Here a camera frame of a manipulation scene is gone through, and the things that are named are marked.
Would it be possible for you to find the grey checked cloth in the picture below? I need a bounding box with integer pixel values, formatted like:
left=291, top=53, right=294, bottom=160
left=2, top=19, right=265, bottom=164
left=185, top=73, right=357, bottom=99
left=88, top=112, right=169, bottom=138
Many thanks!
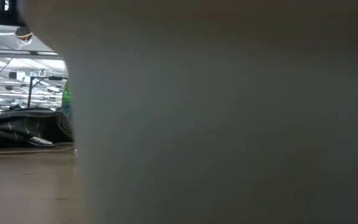
left=0, top=106, right=74, bottom=149

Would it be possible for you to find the silver spoon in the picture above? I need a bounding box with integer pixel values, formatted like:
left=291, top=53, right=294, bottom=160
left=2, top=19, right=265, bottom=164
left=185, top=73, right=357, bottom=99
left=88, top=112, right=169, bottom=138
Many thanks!
left=27, top=136, right=55, bottom=148

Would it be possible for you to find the black metal stand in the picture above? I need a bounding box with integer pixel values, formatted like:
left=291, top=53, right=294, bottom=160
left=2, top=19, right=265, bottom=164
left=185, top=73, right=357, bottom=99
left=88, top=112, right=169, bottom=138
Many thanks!
left=26, top=75, right=68, bottom=108

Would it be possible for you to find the green glass water bottle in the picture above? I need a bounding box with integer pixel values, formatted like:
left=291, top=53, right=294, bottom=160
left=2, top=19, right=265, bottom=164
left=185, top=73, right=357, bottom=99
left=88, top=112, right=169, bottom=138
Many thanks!
left=61, top=81, right=73, bottom=121

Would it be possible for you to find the white plastic cutlery tray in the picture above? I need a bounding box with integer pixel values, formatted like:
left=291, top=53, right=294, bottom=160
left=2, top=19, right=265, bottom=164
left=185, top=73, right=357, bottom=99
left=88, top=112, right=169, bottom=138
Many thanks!
left=19, top=0, right=358, bottom=224

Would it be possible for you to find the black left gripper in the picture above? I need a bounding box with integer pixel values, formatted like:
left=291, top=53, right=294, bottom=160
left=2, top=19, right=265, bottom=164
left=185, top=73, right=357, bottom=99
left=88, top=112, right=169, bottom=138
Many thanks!
left=0, top=0, right=28, bottom=27

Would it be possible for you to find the silver table knife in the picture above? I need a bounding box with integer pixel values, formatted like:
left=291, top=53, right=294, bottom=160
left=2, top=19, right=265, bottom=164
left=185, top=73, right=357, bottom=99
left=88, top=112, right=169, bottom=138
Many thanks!
left=0, top=146, right=76, bottom=156

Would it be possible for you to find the black hanging cable reel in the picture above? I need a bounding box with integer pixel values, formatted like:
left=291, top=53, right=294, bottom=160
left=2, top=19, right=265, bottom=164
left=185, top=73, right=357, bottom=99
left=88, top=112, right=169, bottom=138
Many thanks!
left=14, top=26, right=34, bottom=42

